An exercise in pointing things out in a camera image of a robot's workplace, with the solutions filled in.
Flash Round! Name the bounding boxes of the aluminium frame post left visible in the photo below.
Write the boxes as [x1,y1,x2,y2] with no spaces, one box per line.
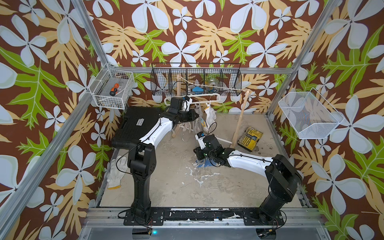
[1,1,115,240]

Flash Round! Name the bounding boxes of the white clip hanger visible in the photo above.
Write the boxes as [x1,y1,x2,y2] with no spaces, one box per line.
[163,92,221,106]

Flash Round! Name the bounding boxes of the yellow screwdriver bit set case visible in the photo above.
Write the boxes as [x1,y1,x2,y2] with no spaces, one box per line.
[237,127,263,152]

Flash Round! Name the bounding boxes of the blue object in basket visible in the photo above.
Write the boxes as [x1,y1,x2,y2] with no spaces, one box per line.
[192,86,204,95]

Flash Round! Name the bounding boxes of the white yellow cuff glove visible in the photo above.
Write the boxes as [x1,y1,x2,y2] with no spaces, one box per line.
[204,103,217,128]

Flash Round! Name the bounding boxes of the black plastic tool case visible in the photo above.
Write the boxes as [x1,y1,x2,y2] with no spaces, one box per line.
[111,106,163,150]

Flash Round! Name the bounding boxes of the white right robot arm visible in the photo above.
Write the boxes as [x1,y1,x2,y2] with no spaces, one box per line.
[194,132,303,225]

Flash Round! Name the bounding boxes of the aluminium frame post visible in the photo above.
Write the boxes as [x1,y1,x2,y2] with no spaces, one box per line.
[266,0,342,117]
[1,1,115,240]

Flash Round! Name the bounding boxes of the orange black screwdriver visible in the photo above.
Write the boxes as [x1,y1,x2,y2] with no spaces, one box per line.
[110,84,120,97]

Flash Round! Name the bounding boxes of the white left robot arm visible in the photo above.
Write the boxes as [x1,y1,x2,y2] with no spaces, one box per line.
[128,96,199,225]

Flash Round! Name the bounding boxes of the white mesh basket right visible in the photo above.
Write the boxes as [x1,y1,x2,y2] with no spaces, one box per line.
[278,88,344,140]

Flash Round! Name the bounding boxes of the beige cotton glove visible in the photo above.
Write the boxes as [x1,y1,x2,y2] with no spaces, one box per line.
[179,120,198,134]

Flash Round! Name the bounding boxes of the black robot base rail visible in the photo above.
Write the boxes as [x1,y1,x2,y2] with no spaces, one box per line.
[119,207,287,228]

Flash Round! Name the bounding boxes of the clear glass jar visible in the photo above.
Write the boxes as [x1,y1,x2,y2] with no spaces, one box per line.
[206,78,219,93]

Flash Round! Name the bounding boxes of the wooden drying rack frame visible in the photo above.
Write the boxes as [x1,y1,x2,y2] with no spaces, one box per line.
[177,73,251,148]

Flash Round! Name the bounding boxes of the white wire basket left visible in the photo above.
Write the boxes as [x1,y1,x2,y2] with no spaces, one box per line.
[90,64,135,110]

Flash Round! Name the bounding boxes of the aluminium frame post right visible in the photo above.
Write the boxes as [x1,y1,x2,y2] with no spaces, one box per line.
[266,0,342,117]

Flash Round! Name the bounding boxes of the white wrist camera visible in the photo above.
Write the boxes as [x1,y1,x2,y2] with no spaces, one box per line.
[195,132,206,150]
[181,96,193,112]

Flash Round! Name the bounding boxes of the white glove behind left arm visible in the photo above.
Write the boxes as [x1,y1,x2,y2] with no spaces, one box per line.
[107,156,128,189]

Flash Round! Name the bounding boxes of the black wire basket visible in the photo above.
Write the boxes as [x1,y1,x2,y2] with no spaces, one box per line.
[149,63,243,97]

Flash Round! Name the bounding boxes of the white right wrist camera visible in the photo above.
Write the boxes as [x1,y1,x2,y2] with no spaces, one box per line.
[195,132,206,150]

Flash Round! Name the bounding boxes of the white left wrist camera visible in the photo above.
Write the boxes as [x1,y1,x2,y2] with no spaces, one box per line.
[181,96,193,112]

